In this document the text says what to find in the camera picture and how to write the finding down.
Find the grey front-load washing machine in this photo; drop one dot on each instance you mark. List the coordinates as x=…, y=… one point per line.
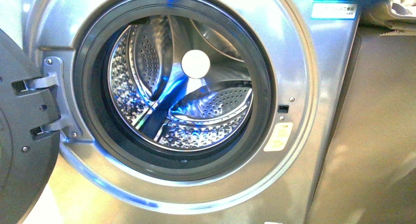
x=176, y=100

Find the round washing machine door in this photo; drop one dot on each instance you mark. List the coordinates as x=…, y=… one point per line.
x=27, y=155

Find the orange warning sticker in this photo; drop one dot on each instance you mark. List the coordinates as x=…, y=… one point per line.
x=279, y=137

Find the white blue label stickers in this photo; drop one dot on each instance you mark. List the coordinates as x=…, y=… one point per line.
x=334, y=9

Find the beige cloth on cabinet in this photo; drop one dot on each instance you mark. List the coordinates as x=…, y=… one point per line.
x=397, y=16

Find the door hinge bracket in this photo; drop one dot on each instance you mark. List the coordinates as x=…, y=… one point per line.
x=52, y=79

